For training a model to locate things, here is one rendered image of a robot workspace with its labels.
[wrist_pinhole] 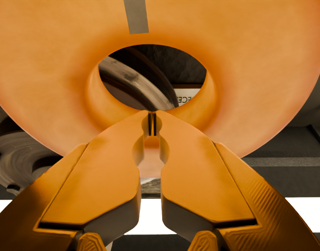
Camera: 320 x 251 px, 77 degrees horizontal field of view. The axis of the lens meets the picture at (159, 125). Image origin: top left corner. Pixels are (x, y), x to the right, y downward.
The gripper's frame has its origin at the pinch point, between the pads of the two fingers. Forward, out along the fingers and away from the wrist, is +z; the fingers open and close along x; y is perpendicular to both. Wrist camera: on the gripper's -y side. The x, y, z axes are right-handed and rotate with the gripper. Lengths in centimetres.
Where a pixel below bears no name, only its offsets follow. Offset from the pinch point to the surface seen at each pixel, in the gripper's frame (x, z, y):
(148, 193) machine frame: -4, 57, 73
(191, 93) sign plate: 9.3, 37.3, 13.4
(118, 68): -5.6, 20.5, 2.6
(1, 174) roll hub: -28.9, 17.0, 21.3
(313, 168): 619, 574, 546
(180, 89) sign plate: 6.3, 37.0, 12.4
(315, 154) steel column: 412, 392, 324
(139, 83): -2.5, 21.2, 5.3
